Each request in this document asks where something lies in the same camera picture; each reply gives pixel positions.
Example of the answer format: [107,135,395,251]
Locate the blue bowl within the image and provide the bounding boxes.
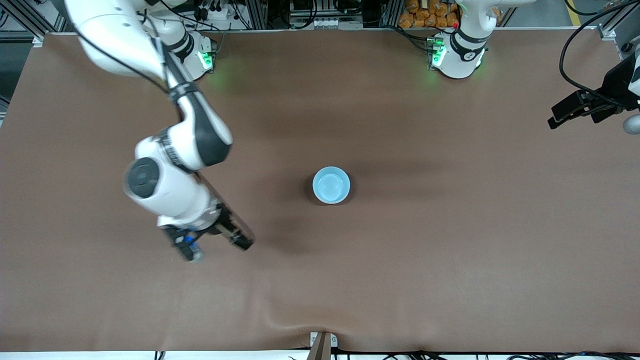
[312,166,351,205]

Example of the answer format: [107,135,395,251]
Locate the brown table mat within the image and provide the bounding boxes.
[0,27,640,353]

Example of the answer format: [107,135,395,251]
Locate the orange snack packets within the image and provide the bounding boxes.
[398,0,461,29]

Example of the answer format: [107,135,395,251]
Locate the white power strip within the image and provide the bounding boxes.
[192,0,231,22]

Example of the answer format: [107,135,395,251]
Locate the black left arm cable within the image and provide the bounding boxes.
[559,0,631,108]

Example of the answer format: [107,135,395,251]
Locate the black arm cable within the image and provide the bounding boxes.
[75,10,191,126]
[559,0,631,108]

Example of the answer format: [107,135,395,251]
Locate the aluminium frame profile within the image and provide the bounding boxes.
[0,0,68,48]
[597,15,640,42]
[380,0,405,28]
[244,0,269,30]

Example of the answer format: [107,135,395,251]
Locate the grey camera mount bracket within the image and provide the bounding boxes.
[306,331,338,360]

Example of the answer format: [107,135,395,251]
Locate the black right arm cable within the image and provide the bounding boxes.
[75,10,191,126]

